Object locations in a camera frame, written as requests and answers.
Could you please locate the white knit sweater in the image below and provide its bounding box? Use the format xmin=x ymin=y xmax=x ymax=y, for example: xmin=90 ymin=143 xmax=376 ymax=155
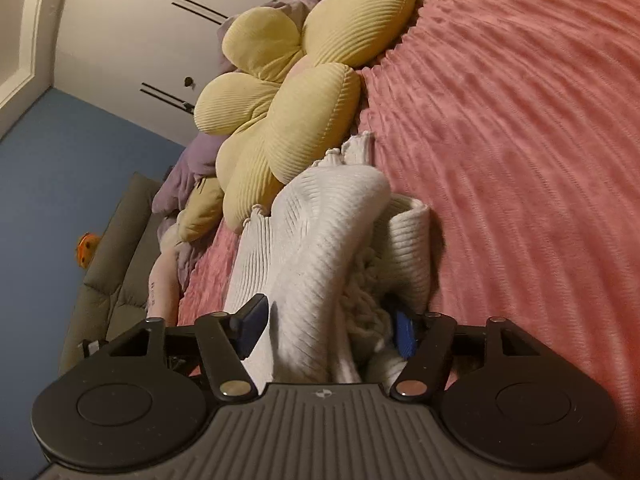
xmin=221 ymin=131 xmax=433 ymax=391

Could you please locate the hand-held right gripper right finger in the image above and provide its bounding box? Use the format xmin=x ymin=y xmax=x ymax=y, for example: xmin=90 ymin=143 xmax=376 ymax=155
xmin=382 ymin=296 xmax=532 ymax=403

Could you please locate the white wardrobe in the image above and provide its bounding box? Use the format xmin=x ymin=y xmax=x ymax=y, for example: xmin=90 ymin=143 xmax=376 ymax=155
xmin=52 ymin=0 xmax=346 ymax=150

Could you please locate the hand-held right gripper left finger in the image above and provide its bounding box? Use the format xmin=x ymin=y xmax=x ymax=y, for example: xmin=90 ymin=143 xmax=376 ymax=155
xmin=102 ymin=293 xmax=270 ymax=404

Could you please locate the orange plush toy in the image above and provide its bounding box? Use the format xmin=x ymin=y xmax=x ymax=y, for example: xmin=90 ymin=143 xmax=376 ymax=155
xmin=76 ymin=232 xmax=102 ymax=272

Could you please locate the pink ribbed bedspread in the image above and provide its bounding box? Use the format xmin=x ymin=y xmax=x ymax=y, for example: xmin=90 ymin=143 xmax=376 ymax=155
xmin=177 ymin=0 xmax=640 ymax=451

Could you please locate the yellow flower-shaped pillow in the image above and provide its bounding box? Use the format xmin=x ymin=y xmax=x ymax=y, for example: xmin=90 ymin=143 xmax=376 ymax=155
xmin=194 ymin=0 xmax=418 ymax=235

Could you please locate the purple duvet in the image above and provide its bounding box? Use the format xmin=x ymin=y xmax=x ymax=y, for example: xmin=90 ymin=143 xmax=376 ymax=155
xmin=151 ymin=0 xmax=361 ymax=295

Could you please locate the small yellow pillow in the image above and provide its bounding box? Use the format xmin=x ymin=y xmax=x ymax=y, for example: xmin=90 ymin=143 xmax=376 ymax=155
xmin=177 ymin=175 xmax=227 ymax=243

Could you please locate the grey sofa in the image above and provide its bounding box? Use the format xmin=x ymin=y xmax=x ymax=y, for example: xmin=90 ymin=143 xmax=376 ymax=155
xmin=59 ymin=171 xmax=173 ymax=376

